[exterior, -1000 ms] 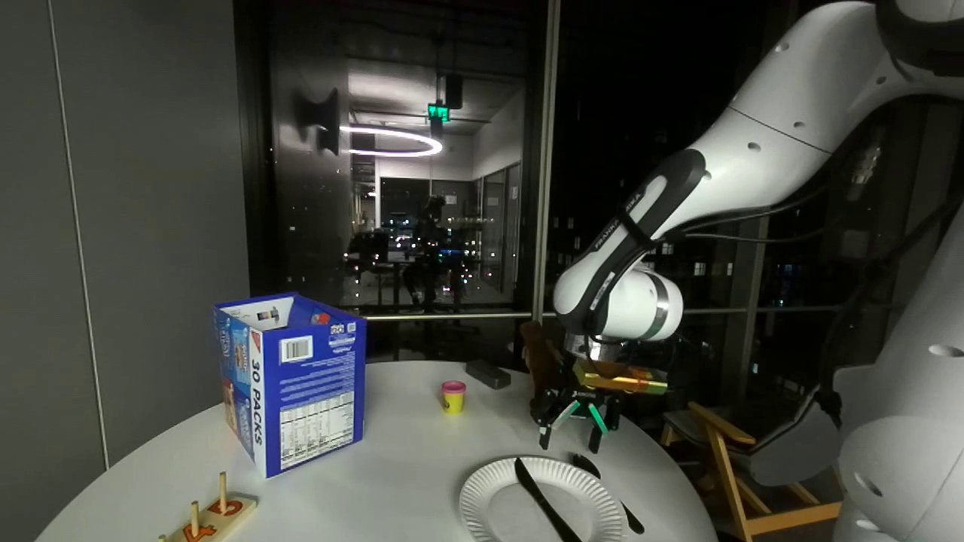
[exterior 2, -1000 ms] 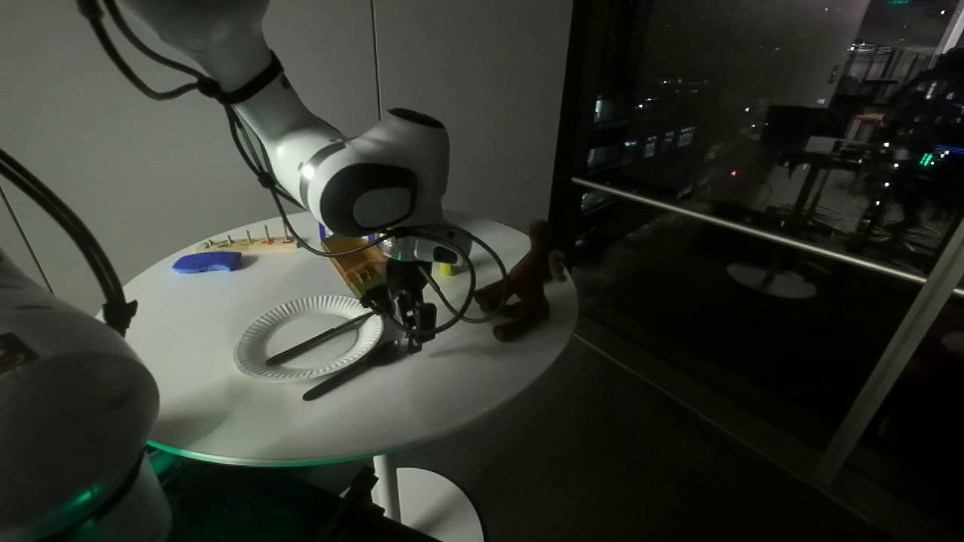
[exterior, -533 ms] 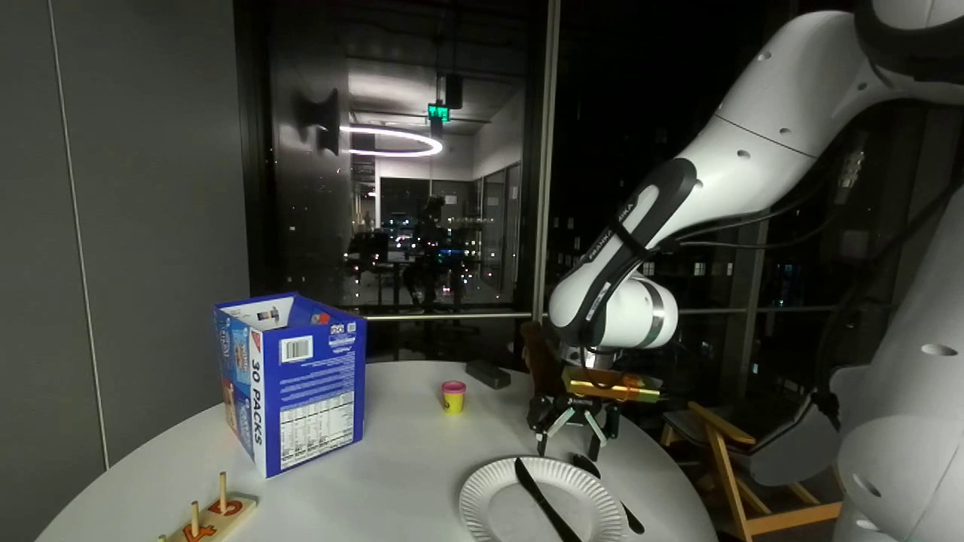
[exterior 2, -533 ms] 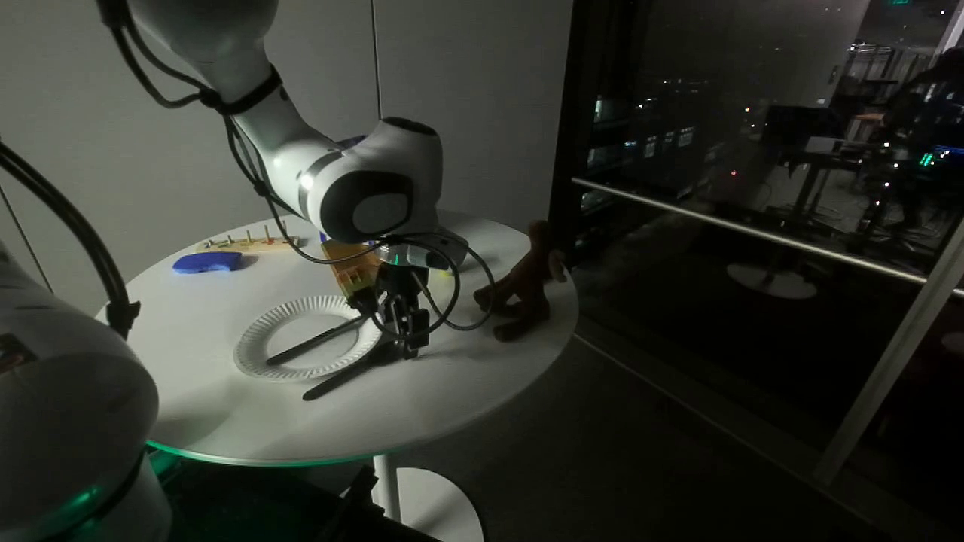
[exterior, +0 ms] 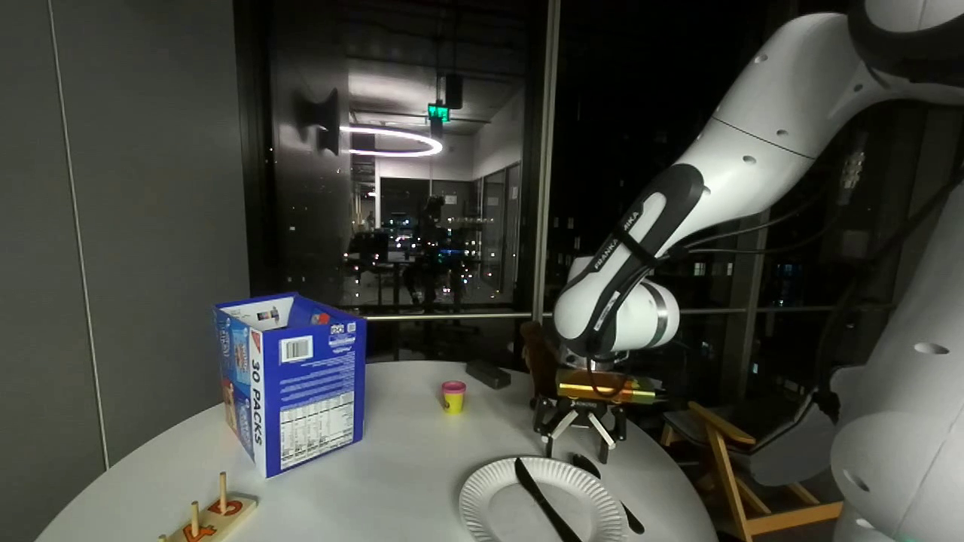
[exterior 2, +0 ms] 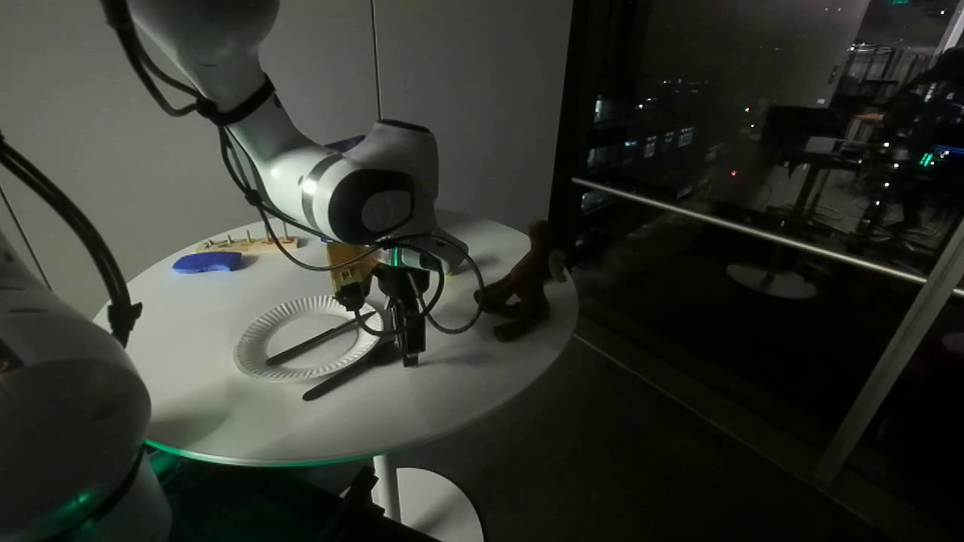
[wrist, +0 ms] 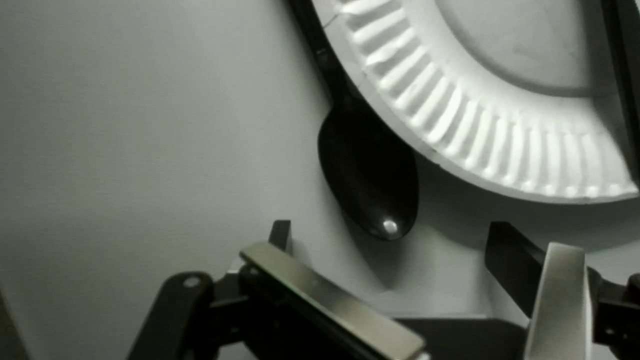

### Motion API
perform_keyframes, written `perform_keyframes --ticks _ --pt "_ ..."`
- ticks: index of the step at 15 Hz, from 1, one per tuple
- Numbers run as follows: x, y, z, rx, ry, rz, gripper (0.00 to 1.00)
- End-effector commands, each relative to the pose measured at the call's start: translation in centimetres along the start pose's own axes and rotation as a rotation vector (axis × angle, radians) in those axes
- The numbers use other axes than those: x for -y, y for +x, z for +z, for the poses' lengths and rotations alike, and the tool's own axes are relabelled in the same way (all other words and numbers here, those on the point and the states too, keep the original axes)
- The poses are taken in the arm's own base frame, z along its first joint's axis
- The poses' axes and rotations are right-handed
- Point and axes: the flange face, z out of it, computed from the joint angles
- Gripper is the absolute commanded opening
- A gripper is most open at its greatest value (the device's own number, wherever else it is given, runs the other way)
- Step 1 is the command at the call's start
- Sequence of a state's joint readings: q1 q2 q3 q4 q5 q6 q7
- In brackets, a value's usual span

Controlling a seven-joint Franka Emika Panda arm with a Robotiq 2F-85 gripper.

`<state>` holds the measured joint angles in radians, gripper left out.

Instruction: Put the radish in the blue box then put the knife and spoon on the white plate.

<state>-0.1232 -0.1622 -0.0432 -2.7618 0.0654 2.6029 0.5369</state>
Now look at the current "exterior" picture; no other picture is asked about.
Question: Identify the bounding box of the wooden peg board toy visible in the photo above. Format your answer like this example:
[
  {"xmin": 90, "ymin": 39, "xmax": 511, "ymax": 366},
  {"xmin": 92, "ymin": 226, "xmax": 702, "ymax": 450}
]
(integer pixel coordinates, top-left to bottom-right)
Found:
[{"xmin": 160, "ymin": 466, "xmax": 263, "ymax": 542}]

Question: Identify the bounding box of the small black rectangular block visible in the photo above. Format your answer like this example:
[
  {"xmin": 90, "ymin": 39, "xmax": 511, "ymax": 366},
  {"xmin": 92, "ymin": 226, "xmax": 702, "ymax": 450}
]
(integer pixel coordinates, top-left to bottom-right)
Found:
[{"xmin": 460, "ymin": 356, "xmax": 514, "ymax": 394}]

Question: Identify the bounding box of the gold wrist camera bar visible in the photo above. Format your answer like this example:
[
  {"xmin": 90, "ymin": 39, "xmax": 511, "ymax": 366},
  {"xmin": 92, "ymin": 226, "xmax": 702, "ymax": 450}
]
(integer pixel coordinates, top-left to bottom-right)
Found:
[{"xmin": 554, "ymin": 368, "xmax": 666, "ymax": 406}]

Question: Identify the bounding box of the wooden chair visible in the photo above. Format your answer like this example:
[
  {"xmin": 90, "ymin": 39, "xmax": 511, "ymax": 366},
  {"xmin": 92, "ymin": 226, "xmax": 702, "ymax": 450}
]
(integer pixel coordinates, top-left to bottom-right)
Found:
[{"xmin": 656, "ymin": 398, "xmax": 850, "ymax": 542}]

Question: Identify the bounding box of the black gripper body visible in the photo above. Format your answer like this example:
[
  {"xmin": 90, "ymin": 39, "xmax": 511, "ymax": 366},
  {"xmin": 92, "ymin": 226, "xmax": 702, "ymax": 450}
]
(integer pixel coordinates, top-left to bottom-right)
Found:
[{"xmin": 533, "ymin": 391, "xmax": 631, "ymax": 430}]

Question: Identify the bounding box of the white paper plate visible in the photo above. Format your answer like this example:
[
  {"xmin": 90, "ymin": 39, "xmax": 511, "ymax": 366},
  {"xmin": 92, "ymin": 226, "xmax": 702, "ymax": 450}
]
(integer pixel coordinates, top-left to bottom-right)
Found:
[{"xmin": 456, "ymin": 455, "xmax": 631, "ymax": 542}]

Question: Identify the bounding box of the black plastic knife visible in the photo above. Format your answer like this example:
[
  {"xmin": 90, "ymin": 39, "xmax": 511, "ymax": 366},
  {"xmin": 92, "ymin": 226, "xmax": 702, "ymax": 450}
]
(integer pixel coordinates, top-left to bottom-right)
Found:
[{"xmin": 511, "ymin": 455, "xmax": 586, "ymax": 542}]

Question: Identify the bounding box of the metal window handrail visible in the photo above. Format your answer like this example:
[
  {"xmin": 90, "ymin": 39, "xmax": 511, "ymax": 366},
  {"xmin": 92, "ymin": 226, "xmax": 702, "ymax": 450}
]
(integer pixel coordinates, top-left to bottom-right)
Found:
[{"xmin": 363, "ymin": 301, "xmax": 875, "ymax": 326}]

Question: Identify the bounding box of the blue cardboard box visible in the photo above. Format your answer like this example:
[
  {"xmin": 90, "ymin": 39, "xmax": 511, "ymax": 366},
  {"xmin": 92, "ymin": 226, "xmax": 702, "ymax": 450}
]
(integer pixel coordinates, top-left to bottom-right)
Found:
[{"xmin": 215, "ymin": 288, "xmax": 371, "ymax": 481}]

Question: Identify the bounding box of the yellow cup with pink lid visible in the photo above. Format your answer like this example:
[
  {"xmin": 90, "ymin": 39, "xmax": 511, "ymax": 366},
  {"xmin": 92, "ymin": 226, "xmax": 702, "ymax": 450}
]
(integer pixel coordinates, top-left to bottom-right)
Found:
[{"xmin": 438, "ymin": 378, "xmax": 472, "ymax": 418}]

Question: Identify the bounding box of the ring ceiling light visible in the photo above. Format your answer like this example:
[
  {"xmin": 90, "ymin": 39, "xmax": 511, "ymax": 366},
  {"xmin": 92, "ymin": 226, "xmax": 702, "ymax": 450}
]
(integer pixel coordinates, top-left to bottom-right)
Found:
[{"xmin": 337, "ymin": 120, "xmax": 448, "ymax": 164}]

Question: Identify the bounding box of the dark grey angled panel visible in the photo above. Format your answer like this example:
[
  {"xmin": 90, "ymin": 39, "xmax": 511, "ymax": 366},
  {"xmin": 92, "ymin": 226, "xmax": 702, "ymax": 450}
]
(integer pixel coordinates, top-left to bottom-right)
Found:
[{"xmin": 744, "ymin": 390, "xmax": 843, "ymax": 491}]

